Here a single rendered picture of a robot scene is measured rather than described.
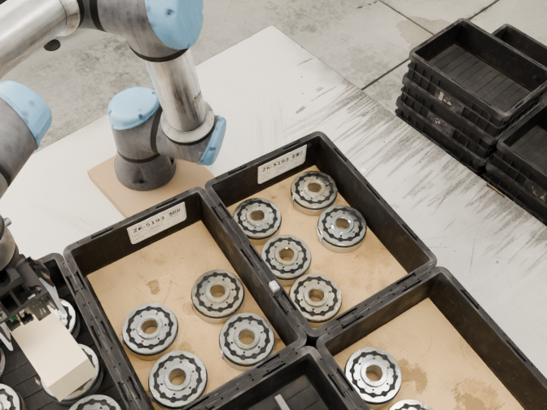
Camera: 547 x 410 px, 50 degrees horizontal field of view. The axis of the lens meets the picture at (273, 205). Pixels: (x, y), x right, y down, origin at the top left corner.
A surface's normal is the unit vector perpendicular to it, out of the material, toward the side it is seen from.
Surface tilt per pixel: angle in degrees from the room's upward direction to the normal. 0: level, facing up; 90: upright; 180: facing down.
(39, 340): 0
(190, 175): 1
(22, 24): 52
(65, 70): 0
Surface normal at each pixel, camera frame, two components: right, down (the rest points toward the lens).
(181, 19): 0.95, 0.18
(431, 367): 0.03, -0.58
